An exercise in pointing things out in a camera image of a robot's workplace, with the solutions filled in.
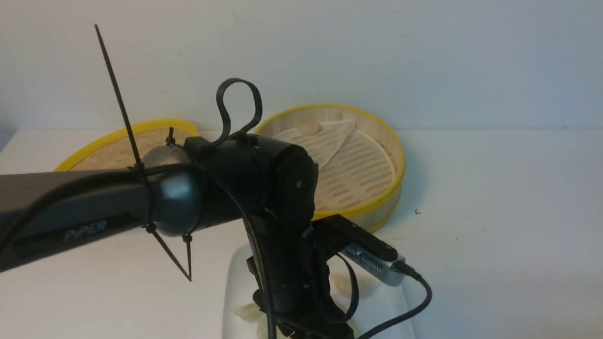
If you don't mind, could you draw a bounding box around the pink dumpling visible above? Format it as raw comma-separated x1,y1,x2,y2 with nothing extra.
296,121,323,137

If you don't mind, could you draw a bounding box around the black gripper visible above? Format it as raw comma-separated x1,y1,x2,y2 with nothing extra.
244,211,355,339

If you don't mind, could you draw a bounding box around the black camera cable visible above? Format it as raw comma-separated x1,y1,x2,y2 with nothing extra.
330,254,433,339

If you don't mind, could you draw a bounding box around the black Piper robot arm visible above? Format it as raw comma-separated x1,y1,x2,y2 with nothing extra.
1,135,358,339

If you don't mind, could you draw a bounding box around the long black zip tie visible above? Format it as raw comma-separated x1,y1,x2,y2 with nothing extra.
94,24,192,282

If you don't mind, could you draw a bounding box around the white square plate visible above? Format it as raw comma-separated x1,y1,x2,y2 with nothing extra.
221,245,415,339

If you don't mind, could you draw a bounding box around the white steamer liner paper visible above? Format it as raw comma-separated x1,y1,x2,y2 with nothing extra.
274,120,401,212

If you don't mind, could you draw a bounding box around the yellow rimmed bamboo steamer lid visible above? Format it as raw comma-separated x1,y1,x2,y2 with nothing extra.
54,119,199,172

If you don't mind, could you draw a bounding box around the green dumpling far left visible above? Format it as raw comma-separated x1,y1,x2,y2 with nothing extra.
233,303,264,323

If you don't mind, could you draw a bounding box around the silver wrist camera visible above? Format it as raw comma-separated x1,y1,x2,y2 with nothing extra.
311,214,405,287

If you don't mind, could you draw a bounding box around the yellow rimmed bamboo steamer basket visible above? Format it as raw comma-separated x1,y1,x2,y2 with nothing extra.
256,105,406,232

